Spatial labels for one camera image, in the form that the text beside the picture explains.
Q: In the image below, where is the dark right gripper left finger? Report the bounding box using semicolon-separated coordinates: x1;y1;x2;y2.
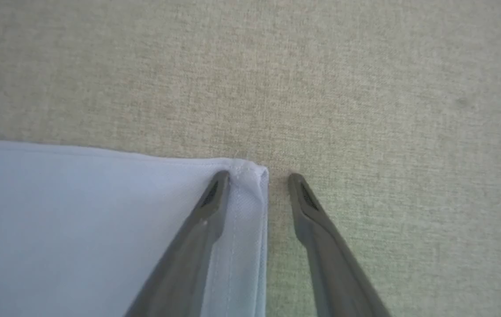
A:
124;170;231;317

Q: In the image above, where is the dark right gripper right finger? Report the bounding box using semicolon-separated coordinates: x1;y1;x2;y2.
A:
287;173;393;317

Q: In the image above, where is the light blue garment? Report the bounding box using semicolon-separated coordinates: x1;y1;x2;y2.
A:
0;136;270;317

